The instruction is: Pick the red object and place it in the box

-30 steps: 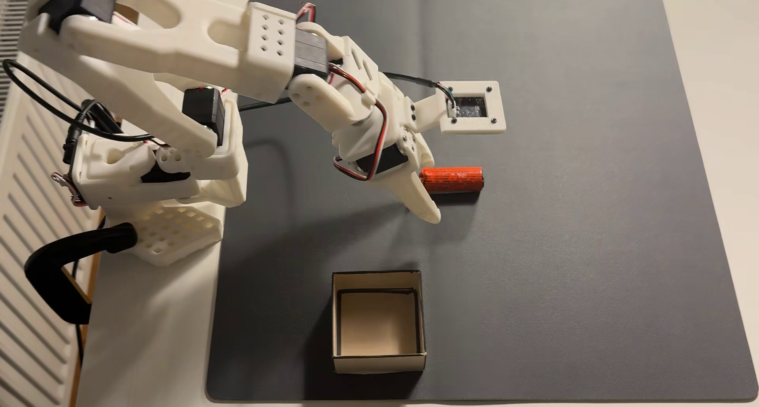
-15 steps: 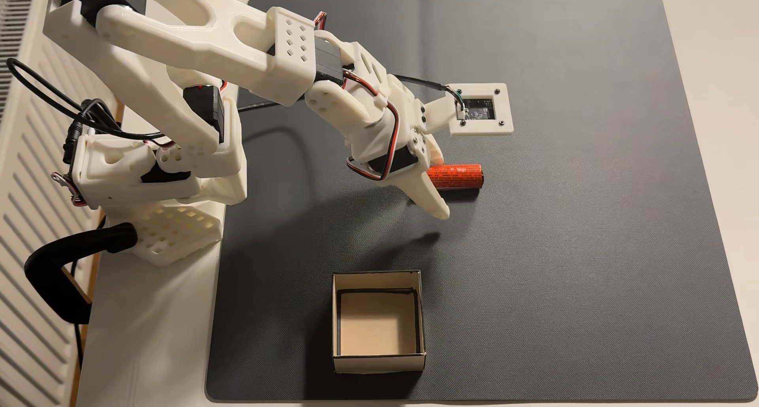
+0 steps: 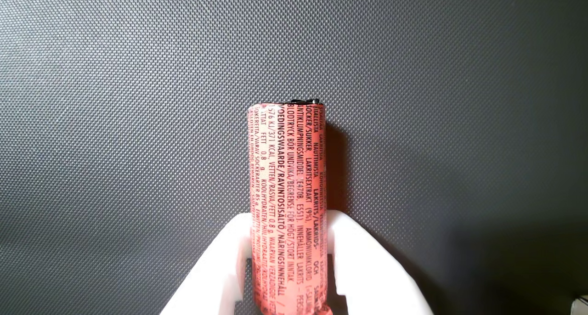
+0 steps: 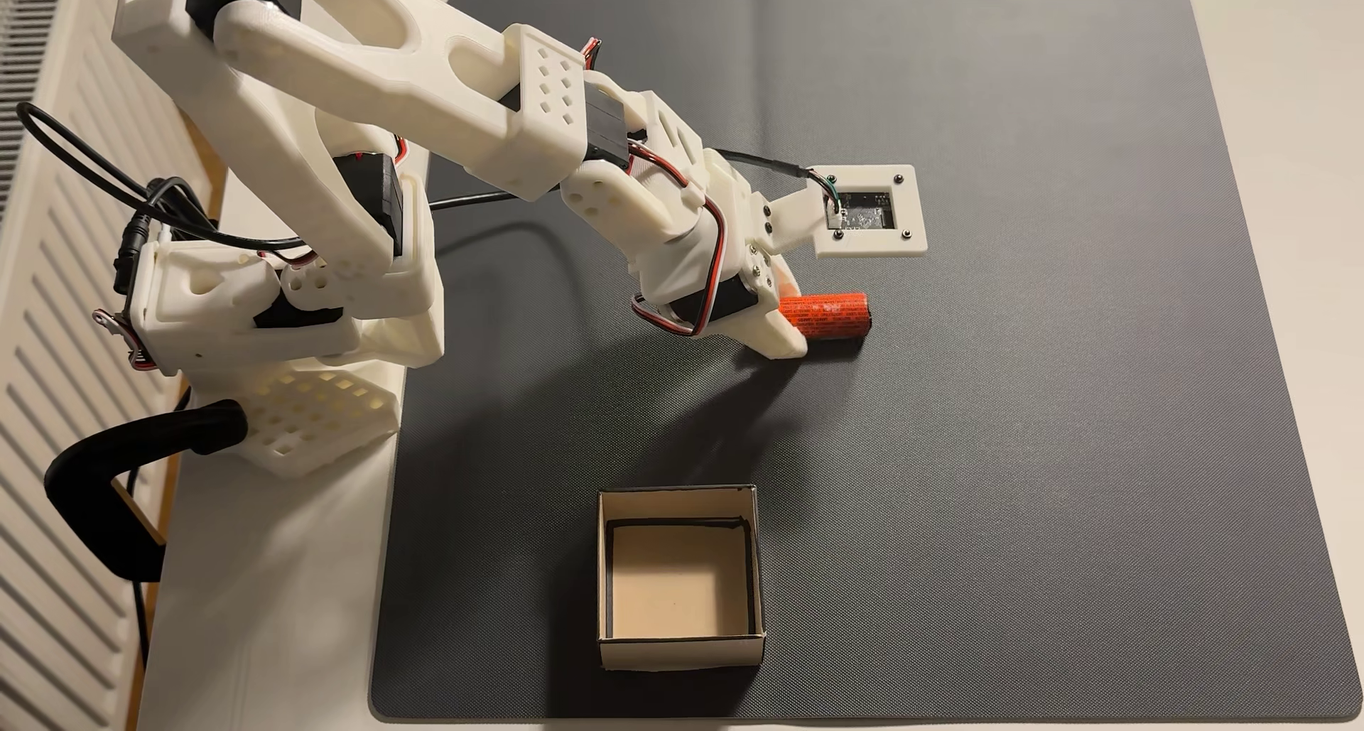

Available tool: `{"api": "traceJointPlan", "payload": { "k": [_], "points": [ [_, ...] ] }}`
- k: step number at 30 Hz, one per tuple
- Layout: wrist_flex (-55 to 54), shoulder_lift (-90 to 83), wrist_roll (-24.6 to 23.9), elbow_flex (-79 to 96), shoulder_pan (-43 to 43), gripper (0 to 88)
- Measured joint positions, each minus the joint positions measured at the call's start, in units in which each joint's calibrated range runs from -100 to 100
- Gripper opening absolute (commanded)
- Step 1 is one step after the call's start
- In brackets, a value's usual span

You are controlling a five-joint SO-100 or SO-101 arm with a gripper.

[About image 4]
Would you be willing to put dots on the open cardboard box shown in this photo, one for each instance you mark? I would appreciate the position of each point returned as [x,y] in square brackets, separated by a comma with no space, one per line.
[677,582]

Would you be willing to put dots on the red cylinder object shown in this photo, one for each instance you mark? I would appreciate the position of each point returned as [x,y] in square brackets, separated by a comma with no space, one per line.
[831,318]

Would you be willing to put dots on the black table clamp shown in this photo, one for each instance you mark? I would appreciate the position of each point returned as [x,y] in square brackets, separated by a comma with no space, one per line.
[85,486]

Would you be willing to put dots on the grey textured mat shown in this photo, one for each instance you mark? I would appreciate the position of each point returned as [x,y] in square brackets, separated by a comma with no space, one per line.
[1012,390]

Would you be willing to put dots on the white square camera mount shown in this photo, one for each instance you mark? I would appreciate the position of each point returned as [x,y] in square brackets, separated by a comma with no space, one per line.
[852,243]

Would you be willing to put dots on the white radiator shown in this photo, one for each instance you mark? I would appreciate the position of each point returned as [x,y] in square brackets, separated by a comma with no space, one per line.
[53,603]

